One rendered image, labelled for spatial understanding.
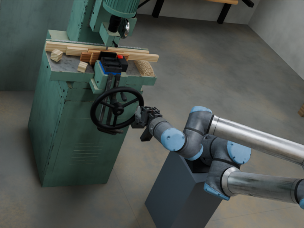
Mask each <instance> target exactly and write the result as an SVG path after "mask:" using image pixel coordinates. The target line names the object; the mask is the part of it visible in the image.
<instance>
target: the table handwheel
mask: <svg viewBox="0 0 304 228"><path fill-rule="evenodd" d="M118 92H128V93H132V94H134V95H135V96H136V97H137V98H135V99H133V100H132V101H130V102H127V103H125V104H121V103H120V102H118V101H117V98H116V99H114V100H112V99H111V96H112V94H114V93H118ZM106 97H109V100H110V102H111V104H108V103H106V102H104V101H102V100H103V99H105V98H106ZM136 101H138V102H139V105H138V106H140V109H141V107H144V99H143V96H142V95H141V93H140V92H139V91H137V90H136V89H134V88H131V87H127V86H120V87H115V88H112V89H109V90H107V91H105V92H103V93H102V94H101V95H99V96H98V97H97V98H96V99H95V101H94V102H93V104H92V106H91V109H90V117H91V120H92V122H93V123H94V124H95V125H96V126H97V127H99V128H101V129H105V130H117V129H121V128H124V127H127V126H128V125H130V124H131V123H133V122H134V121H135V114H134V115H133V116H132V117H131V118H130V119H128V120H127V121H125V122H123V123H119V124H116V121H117V117H118V116H119V115H121V114H122V113H123V112H124V107H126V106H128V105H130V104H132V103H134V102H136ZM99 104H103V105H105V106H108V107H110V108H111V110H112V112H113V114H114V121H113V125H106V124H103V123H101V122H100V121H99V120H98V119H97V118H96V115H95V112H96V109H97V106H98V105H99Z"/></svg>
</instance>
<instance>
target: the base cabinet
mask: <svg viewBox="0 0 304 228"><path fill-rule="evenodd" d="M93 102H94V101H68V100H65V99H64V95H63V92H62V89H61V86H60V83H59V81H50V80H49V78H48V74H47V71H46V67H45V65H44V61H43V58H42V61H41V65H40V70H39V74H38V80H37V84H36V89H35V93H34V98H33V103H32V108H31V112H30V117H29V121H28V130H29V134H30V138H31V142H32V146H33V152H34V156H35V160H36V164H37V168H38V173H39V178H40V182H41V186H42V187H56V186H71V185H91V184H105V183H107V181H108V179H109V176H110V174H111V171H112V169H113V167H114V164H115V161H116V159H117V156H118V154H119V151H120V149H121V146H122V144H123V141H124V138H125V136H126V133H127V131H128V128H129V126H130V125H128V126H127V127H124V128H121V130H123V134H119V133H117V134H116V135H112V134H108V133H104V132H101V131H99V130H98V129H97V126H96V125H95V124H94V123H93V122H92V120H91V117H90V109H91V106H92V104H93ZM137 106H138V103H132V104H130V105H128V106H126V107H124V112H123V113H122V114H121V115H119V116H118V117H117V121H116V124H120V123H123V122H125V121H127V120H128V119H130V118H131V117H132V116H133V115H134V113H135V111H136V108H137Z"/></svg>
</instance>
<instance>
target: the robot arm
mask: <svg viewBox="0 0 304 228"><path fill-rule="evenodd" d="M156 109H157V108H156V107H154V108H153V107H149V106H145V107H141V109H140V106H138V109H137V111H136V113H135V120H136V122H138V123H139V124H141V125H142V126H146V129H145V130H144V132H143V133H142V135H141V137H140V139H141V142H145V141H150V140H151V138H152V137H153V136H154V138H156V139H157V140H158V141H159V142H160V143H161V144H162V145H163V146H164V148H166V149H167V150H170V151H174V152H175V153H177V154H179V155H181V156H182V157H184V158H185V159H188V160H190V161H193V160H196V159H197V158H199V157H200V159H201V161H202V162H203V163H204V164H206V165H208V166H211V167H210V169H209V172H208V175H207V178H206V181H205V184H204V190H205V191H206V192H207V193H209V194H211V195H214V196H216V197H218V198H221V199H223V200H226V201H229V199H230V197H231V196H232V197H233V196H236V195H238V194H241V195H248V196H253V197H259V198H264V199H269V200H276V201H282V202H287V203H292V204H299V206H300V208H302V209H304V179H297V178H289V177H281V176H270V175H262V174H254V173H246V172H241V171H240V166H241V165H242V164H245V163H246V162H248V160H249V159H250V155H251V148H252V149H255V150H257V151H260V152H263V153H266V154H269V155H272V156H275V157H278V158H281V159H283V160H286V161H289V162H292V163H295V164H298V165H301V167H302V168H303V170H304V145H301V144H298V143H295V142H292V141H289V140H286V139H283V138H280V137H278V136H275V135H272V134H269V133H265V132H263V131H260V130H257V129H254V128H251V127H248V126H245V125H242V124H239V123H236V122H233V121H230V120H227V119H224V118H221V117H218V116H216V115H214V114H212V111H211V110H210V109H208V108H206V107H202V106H195V107H193V108H192V110H191V112H190V113H189V117H188V120H187V122H186V125H185V128H184V130H183V132H181V131H180V130H178V129H176V128H175V127H174V126H173V125H171V124H170V123H169V122H168V121H166V120H165V119H164V118H162V114H160V110H159V109H157V110H156ZM204 133H206V135H204Z"/></svg>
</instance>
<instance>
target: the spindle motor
mask: <svg viewBox="0 0 304 228"><path fill-rule="evenodd" d="M139 2H140V0H104V1H103V7H104V9H105V10H107V11H108V12H109V13H111V14H113V15H116V16H118V17H122V18H132V17H134V16H135V14H136V11H137V8H138V5H139Z"/></svg>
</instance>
